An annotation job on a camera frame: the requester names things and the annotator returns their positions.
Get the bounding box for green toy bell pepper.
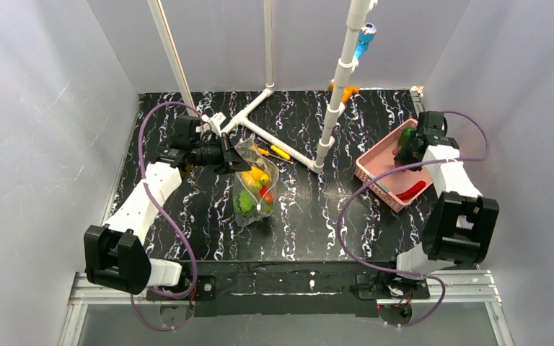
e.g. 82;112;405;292
397;126;416;148

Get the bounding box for red toy chili pepper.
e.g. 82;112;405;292
396;180;426;201

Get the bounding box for yellow toy banana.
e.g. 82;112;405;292
251;167;271;186
241;171;262;193

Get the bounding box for clear polka dot zip bag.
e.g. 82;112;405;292
232;137;279;227

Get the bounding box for green toy watermelon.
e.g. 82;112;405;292
234;191;256;215

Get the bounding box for orange toy carrot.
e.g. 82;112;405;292
259;186;274;204

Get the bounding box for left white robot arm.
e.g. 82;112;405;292
84;112;251;294

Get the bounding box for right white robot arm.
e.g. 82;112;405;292
395;111;499;280

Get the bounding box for pink plastic basket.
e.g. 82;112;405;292
354;119;433;213

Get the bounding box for orange object at back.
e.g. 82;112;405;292
340;86;360;105

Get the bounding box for blue hanging bottle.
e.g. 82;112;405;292
354;22;377;60

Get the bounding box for orange handled screwdriver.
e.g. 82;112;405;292
255;146;294;164

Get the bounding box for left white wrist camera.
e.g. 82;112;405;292
201;112;227;136

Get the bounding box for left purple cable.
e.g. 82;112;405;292
129;101;206;332

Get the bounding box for purple cable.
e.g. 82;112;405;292
336;111;490;329
129;101;206;332

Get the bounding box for yellow handled screwdriver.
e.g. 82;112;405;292
264;141;291;161

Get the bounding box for white pvc pipe frame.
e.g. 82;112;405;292
147;1;378;174

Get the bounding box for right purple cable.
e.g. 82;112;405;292
336;111;490;329

